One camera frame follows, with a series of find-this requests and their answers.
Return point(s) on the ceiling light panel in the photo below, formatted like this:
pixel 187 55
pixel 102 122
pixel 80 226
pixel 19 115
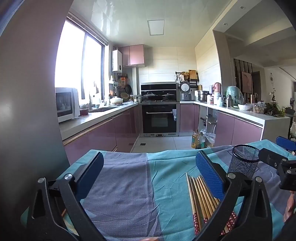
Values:
pixel 156 27

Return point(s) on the black lidded pan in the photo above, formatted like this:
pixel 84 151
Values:
pixel 170 96

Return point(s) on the yellow cooking oil bottle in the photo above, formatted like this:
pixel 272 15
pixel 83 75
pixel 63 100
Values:
pixel 194 140

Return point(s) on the pink upper wall cabinet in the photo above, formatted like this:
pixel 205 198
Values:
pixel 136 55

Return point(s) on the white wall water heater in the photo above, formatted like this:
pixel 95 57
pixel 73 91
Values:
pixel 116 60

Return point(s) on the teal and grey tablecloth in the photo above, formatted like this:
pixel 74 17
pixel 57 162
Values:
pixel 129 185

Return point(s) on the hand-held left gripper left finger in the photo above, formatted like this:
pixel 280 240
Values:
pixel 91 171

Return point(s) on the hanging black frying pan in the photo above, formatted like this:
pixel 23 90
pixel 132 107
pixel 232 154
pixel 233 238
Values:
pixel 128 89

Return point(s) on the pink electric kettle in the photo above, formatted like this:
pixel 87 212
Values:
pixel 217 87

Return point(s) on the white bowl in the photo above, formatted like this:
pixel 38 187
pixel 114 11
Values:
pixel 244 107

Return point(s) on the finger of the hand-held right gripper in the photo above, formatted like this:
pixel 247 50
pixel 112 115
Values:
pixel 285 142
pixel 270 157

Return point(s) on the stainless steel pot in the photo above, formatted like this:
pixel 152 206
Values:
pixel 203 96

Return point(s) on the dark wooden slat panel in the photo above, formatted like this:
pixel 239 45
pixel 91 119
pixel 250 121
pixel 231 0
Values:
pixel 238 74

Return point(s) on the steel thermos flask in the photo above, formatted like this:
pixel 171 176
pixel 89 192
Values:
pixel 229 101

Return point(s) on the white ceramic casserole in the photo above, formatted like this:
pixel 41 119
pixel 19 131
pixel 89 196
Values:
pixel 116 100

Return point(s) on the black built-in oven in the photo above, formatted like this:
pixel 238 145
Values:
pixel 159 120

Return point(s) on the wall rack with cutting boards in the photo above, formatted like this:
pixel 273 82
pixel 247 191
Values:
pixel 192 75

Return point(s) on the person's right hand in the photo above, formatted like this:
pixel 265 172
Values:
pixel 291 207

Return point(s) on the kitchen window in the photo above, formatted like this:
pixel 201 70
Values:
pixel 74 58

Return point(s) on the clear food container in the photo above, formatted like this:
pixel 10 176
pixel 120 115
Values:
pixel 258 109

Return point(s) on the white plastic bags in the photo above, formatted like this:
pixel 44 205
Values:
pixel 210 140

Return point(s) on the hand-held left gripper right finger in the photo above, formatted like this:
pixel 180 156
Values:
pixel 209 173

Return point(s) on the black mesh utensil holder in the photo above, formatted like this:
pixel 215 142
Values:
pixel 242 166

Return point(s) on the green potted plant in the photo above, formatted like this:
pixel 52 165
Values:
pixel 275 110

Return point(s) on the framed wall picture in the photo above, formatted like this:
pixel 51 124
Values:
pixel 247 82

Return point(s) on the black lidded wok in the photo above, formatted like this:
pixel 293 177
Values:
pixel 151 96

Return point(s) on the dark red bowl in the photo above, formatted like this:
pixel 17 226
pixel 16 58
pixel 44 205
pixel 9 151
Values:
pixel 84 112

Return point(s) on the pink base cabinet run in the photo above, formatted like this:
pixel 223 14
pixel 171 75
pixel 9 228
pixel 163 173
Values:
pixel 242 129
pixel 97 136

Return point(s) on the white rice cooker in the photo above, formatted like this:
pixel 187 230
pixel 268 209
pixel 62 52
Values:
pixel 185 91

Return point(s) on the white countertop oven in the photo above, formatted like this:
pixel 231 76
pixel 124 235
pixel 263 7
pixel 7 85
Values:
pixel 75 102

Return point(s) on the bunch of wooden chopsticks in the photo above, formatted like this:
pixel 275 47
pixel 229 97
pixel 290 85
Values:
pixel 201 197

